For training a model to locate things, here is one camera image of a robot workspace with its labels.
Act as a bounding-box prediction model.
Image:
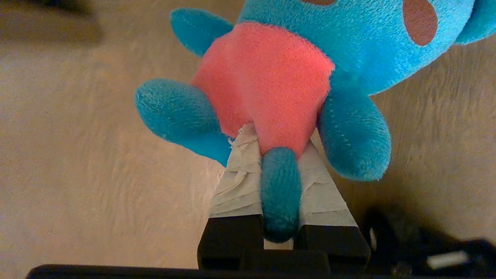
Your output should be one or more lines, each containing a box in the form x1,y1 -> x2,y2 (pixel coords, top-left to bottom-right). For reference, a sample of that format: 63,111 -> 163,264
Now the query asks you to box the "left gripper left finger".
197,123 -> 265,271

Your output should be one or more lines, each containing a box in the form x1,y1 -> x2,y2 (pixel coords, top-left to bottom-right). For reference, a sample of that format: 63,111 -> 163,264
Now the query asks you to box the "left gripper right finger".
293,140 -> 371,272

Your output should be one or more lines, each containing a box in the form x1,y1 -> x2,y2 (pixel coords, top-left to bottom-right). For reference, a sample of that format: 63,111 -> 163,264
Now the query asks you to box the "blue and pink plush toy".
134,0 -> 496,243

